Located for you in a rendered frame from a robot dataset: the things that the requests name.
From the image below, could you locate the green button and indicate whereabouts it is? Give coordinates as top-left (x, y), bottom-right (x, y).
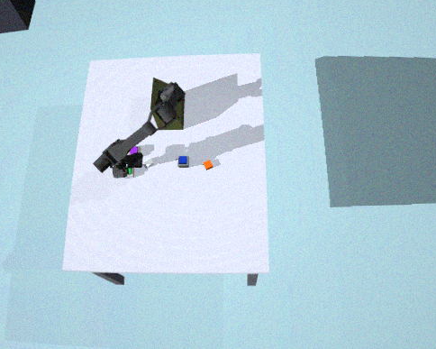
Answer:
top-left (124, 168), bottom-right (134, 179)

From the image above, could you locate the orange block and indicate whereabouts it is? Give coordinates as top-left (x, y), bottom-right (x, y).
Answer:
top-left (204, 160), bottom-right (213, 170)

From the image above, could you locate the blue button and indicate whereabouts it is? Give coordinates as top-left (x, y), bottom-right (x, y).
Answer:
top-left (177, 156), bottom-right (189, 168)

